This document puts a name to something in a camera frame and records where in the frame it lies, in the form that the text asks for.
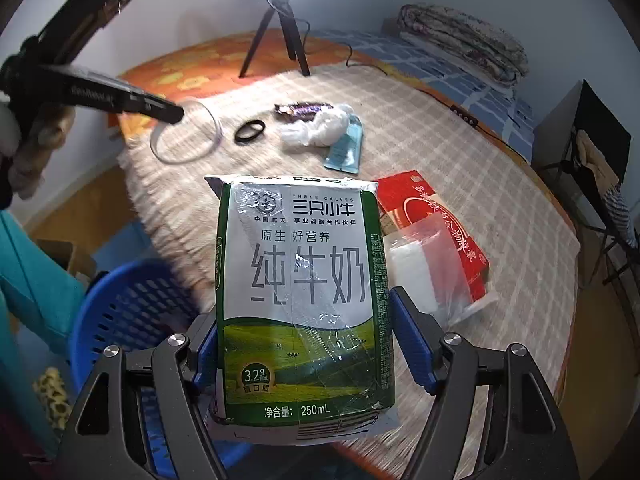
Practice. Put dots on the striped cloth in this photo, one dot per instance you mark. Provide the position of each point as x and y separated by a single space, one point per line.
620 215

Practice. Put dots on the black folding chair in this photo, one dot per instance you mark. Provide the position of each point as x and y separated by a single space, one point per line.
600 110

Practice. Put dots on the person's left hand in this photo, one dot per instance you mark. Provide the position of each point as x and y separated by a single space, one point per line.
40 140

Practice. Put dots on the black power strip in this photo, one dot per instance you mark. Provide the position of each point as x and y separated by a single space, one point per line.
462 115

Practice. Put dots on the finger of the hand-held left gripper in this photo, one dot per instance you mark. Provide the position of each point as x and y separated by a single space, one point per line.
125 97
75 2

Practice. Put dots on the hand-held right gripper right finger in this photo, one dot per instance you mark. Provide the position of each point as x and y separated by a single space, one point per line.
415 340

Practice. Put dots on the blue plastic basket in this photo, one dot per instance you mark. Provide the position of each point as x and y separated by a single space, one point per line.
125 315

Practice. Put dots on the black tripod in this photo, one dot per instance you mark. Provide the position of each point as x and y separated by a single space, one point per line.
290 35

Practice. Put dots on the dark snack wrapper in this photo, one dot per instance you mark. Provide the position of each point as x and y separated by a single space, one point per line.
300 110

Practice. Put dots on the stack of folded blankets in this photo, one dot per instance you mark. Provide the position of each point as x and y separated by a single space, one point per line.
465 42

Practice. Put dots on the leopard print cloth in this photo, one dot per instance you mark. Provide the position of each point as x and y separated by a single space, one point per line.
50 395

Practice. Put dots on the green white milk carton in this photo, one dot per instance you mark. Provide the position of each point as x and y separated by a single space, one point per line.
300 285

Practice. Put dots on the beige plaid blanket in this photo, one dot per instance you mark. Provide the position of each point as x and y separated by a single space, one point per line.
500 200

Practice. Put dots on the person's teal clothing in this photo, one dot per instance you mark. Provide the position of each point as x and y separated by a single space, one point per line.
30 280

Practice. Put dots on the blue checked bedsheet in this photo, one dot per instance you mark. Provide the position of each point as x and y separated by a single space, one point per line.
450 75

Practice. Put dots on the clear plastic cup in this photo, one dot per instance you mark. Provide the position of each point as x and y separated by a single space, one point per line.
212 120

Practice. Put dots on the light blue packet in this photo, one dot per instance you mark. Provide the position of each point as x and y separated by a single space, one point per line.
347 152

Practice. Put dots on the clear bag with white tissue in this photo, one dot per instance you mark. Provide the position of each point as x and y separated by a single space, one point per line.
415 270

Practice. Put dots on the beige cushion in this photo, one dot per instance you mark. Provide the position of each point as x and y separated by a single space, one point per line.
595 160

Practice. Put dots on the white plastic bag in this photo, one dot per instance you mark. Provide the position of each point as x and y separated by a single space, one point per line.
325 122

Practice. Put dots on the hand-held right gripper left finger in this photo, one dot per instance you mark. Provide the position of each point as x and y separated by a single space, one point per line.
205 355

